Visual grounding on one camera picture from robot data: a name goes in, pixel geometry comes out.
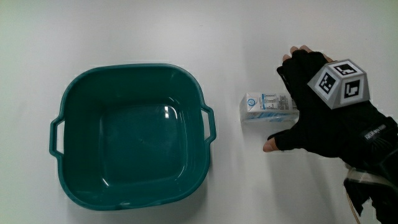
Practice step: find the person's right hand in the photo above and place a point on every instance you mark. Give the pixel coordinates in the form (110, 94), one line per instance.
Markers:
(314, 124)

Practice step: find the green plastic basin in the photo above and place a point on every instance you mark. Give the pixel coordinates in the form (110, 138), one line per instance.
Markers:
(136, 140)

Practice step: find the white blue milk carton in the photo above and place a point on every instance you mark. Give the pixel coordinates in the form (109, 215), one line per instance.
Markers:
(264, 107)

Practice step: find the white desk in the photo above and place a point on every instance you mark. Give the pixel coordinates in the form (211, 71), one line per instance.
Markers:
(242, 37)

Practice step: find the person's right forearm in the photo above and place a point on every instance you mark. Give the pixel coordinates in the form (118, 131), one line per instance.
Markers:
(384, 193)

